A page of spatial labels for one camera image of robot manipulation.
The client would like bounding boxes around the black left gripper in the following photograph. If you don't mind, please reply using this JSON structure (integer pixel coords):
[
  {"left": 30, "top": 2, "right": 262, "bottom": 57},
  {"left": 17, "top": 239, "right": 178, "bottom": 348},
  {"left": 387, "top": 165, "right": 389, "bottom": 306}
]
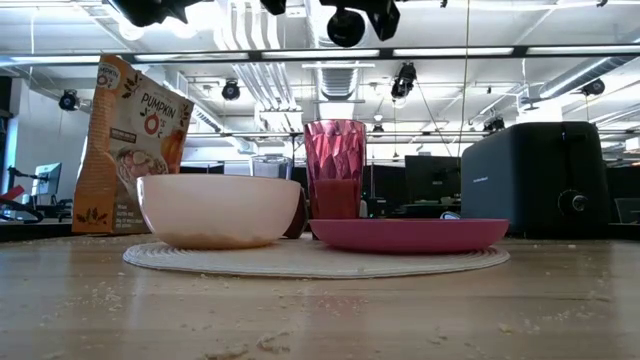
[{"left": 259, "top": 0, "right": 401, "bottom": 42}]

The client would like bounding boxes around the red faceted plastic tumbler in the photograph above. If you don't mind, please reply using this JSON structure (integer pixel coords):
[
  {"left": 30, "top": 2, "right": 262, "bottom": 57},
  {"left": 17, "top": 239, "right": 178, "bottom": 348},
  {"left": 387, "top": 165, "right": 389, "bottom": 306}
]
[{"left": 303, "top": 118, "right": 368, "bottom": 221}]

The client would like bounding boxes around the clear drinking glass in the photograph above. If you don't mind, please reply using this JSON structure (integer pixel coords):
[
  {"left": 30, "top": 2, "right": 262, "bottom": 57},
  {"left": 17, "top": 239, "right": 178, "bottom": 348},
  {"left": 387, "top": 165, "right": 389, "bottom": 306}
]
[{"left": 251, "top": 154, "right": 294, "bottom": 180}]

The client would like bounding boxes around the pale pink plastic bowl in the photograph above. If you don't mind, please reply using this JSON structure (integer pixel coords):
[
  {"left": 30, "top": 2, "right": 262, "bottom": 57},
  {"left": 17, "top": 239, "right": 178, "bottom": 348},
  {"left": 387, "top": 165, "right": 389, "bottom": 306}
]
[{"left": 136, "top": 173, "right": 303, "bottom": 250}]

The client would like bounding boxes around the magenta plastic plate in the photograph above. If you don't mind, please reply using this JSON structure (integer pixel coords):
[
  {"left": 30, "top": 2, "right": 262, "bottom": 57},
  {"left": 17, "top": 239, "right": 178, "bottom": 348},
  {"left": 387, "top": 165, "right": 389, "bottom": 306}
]
[{"left": 308, "top": 217, "right": 511, "bottom": 255}]

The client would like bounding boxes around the orange pumpkin cereal box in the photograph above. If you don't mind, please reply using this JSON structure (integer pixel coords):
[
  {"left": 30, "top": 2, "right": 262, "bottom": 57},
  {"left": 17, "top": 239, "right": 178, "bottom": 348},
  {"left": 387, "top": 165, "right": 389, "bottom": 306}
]
[{"left": 71, "top": 53, "right": 195, "bottom": 236}]

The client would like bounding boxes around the black computer monitor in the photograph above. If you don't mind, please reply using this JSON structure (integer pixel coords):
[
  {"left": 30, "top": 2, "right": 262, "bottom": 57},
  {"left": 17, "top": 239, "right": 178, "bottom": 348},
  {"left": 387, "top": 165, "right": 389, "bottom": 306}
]
[{"left": 403, "top": 154, "right": 462, "bottom": 204}]

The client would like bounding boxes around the white round woven placemat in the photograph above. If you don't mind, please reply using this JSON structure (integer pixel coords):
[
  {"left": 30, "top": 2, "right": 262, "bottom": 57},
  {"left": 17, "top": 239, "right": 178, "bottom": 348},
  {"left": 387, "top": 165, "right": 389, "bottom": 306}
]
[{"left": 122, "top": 238, "right": 511, "bottom": 280}]

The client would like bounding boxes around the black two-slot toaster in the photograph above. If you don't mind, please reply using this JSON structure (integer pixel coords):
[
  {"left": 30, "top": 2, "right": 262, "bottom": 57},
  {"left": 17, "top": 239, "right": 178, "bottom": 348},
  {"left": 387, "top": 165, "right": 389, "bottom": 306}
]
[{"left": 459, "top": 121, "right": 612, "bottom": 236}]

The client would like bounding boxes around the small desk monitor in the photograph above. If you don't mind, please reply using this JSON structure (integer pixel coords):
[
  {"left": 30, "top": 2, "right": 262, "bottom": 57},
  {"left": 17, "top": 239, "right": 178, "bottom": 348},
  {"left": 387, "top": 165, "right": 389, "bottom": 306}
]
[{"left": 30, "top": 162, "right": 64, "bottom": 199}]

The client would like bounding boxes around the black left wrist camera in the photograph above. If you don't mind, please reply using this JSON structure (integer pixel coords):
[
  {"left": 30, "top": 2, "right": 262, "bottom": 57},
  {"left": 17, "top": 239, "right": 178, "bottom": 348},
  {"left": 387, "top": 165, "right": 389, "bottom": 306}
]
[{"left": 327, "top": 7, "right": 366, "bottom": 49}]

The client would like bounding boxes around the black overhead frame beam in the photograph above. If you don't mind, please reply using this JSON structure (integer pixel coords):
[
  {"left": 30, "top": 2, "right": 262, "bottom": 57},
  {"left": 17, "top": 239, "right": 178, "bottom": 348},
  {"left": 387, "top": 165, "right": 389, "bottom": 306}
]
[{"left": 0, "top": 44, "right": 640, "bottom": 65}]

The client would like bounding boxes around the silver ceiling duct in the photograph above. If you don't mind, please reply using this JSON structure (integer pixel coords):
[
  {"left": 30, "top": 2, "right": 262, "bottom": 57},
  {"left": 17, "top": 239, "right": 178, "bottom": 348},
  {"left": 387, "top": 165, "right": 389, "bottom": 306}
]
[{"left": 537, "top": 55, "right": 640, "bottom": 100}]

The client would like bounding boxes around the black table edge rail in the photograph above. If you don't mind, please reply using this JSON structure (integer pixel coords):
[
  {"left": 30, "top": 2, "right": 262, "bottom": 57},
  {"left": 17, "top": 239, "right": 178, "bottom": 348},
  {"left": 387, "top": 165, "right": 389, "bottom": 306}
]
[{"left": 0, "top": 219, "right": 640, "bottom": 245}]

